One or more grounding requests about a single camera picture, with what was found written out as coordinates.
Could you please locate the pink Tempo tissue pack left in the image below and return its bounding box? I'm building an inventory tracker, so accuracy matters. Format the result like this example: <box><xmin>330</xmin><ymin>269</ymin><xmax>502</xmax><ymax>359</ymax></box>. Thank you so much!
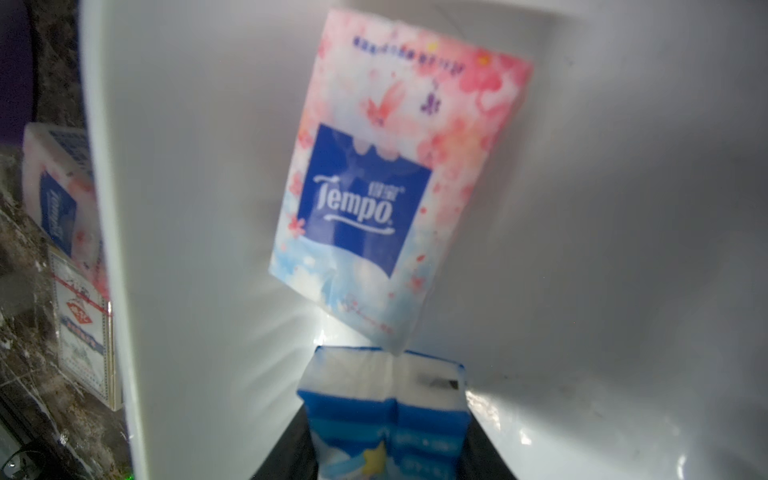
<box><xmin>22</xmin><ymin>122</ymin><xmax>109</xmax><ymax>297</ymax></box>

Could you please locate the pink floral Tempo tissue pack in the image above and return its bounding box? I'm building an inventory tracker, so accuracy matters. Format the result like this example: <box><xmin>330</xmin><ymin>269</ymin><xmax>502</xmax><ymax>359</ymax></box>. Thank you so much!
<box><xmin>269</xmin><ymin>9</ymin><xmax>533</xmax><ymax>353</ymax></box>

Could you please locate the white plastic storage box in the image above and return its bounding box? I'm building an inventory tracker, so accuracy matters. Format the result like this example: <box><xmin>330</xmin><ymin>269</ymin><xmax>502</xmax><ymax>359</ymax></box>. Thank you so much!
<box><xmin>79</xmin><ymin>1</ymin><xmax>767</xmax><ymax>479</ymax></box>

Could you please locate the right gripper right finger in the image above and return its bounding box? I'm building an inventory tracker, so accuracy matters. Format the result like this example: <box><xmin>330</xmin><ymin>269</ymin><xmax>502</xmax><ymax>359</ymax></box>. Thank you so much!
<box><xmin>458</xmin><ymin>414</ymin><xmax>517</xmax><ymax>480</ymax></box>

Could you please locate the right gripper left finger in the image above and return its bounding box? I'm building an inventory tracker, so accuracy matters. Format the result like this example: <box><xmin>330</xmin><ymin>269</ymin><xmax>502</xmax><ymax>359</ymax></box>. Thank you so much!
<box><xmin>252</xmin><ymin>406</ymin><xmax>318</xmax><ymax>480</ymax></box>

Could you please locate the light blue cartoon tissue pack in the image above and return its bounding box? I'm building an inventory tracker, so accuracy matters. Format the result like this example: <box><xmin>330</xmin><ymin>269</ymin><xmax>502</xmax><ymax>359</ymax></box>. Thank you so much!
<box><xmin>297</xmin><ymin>345</ymin><xmax>471</xmax><ymax>479</ymax></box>

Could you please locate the purple plastic object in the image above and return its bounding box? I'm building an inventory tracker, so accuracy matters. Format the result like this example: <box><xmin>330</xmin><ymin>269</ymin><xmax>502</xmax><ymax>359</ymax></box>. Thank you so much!
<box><xmin>0</xmin><ymin>0</ymin><xmax>34</xmax><ymax>146</ymax></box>

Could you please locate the white red tissue pack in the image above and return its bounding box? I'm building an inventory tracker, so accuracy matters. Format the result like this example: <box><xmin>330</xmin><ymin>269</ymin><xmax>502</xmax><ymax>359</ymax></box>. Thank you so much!
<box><xmin>48</xmin><ymin>246</ymin><xmax>124</xmax><ymax>411</ymax></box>

